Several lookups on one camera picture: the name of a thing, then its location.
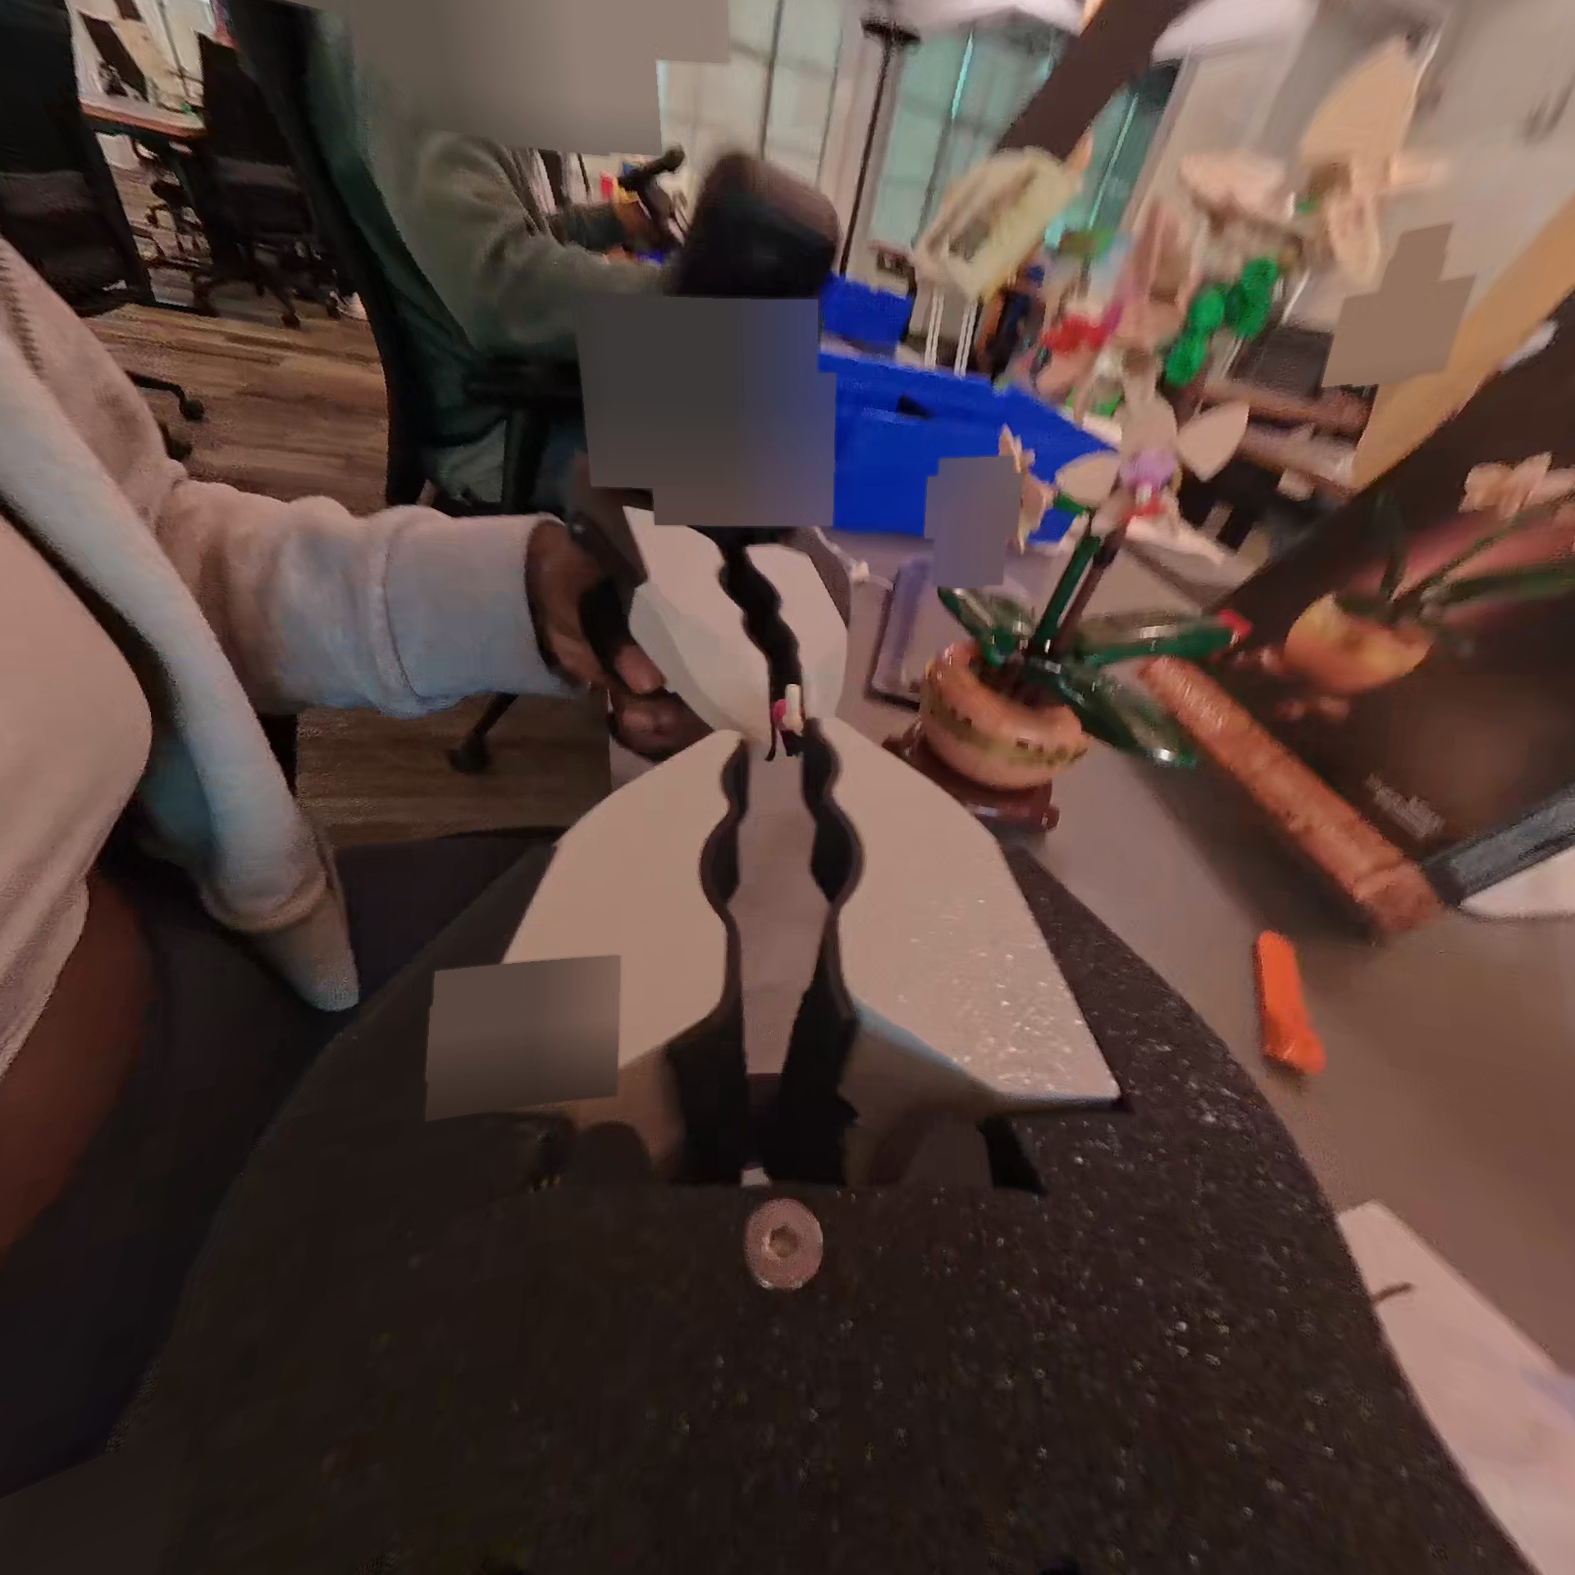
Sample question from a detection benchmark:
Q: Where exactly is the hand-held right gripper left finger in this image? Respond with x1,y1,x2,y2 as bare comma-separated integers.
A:
505,731,753,1185

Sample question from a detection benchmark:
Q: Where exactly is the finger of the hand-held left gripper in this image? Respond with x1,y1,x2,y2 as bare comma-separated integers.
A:
736,538,854,730
625,518,781,741

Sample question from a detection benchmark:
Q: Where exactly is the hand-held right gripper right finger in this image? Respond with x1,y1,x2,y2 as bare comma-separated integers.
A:
773,716,1122,1185

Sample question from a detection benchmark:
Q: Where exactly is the toy brick orchid plant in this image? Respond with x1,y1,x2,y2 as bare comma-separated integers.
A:
884,38,1458,836

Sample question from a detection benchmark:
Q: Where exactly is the grey desk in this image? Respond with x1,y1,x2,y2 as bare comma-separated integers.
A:
610,542,1575,1361

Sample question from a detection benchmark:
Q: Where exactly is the person's left hand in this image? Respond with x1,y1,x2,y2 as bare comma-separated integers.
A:
528,520,694,758

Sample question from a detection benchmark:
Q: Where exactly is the blue plastic bin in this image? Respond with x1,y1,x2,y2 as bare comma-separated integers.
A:
818,351,1113,546
820,274,921,362

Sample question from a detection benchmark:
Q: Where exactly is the black floor lamp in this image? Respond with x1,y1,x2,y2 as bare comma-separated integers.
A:
859,15,921,283

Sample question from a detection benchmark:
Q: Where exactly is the open instruction booklet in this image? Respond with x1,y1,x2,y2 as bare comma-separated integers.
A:
914,150,1088,300

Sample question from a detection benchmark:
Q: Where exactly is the orange brick separator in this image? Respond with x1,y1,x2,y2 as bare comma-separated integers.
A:
1251,928,1332,1076

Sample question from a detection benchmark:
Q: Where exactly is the black office chair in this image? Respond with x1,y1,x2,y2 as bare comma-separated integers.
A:
196,34,342,330
228,0,580,776
0,0,160,315

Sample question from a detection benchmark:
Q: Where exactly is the black orchid set box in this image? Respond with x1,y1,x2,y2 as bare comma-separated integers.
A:
1135,308,1575,940

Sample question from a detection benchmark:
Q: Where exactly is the white box stand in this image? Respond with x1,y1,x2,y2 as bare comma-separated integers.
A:
1463,876,1575,923

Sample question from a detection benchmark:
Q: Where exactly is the person's light grey sweatshirt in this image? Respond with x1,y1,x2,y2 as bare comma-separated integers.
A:
0,240,363,1084

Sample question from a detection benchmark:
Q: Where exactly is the flat white paper bag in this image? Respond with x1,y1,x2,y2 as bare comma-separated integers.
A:
1336,1202,1575,1575

